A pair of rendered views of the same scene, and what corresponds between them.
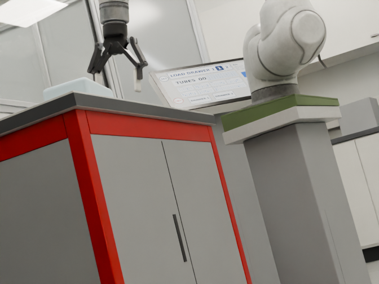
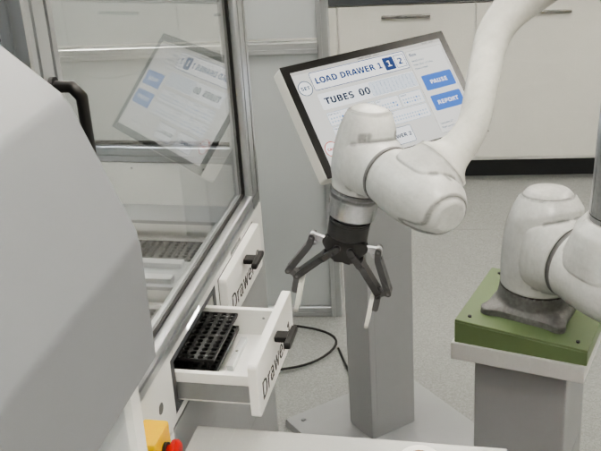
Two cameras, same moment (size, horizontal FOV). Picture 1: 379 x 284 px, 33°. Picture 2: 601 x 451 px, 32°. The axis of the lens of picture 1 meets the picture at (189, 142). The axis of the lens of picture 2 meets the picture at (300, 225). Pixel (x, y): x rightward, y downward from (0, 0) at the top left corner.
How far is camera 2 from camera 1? 157 cm
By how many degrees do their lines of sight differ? 35
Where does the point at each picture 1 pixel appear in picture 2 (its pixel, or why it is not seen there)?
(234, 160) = (385, 222)
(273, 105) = (547, 348)
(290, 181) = (532, 429)
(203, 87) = not seen: hidden behind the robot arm
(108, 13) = (351, 215)
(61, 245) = not seen: outside the picture
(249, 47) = (528, 237)
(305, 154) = (566, 407)
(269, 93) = (537, 310)
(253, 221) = (391, 305)
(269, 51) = (577, 299)
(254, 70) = (527, 275)
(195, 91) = not seen: hidden behind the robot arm
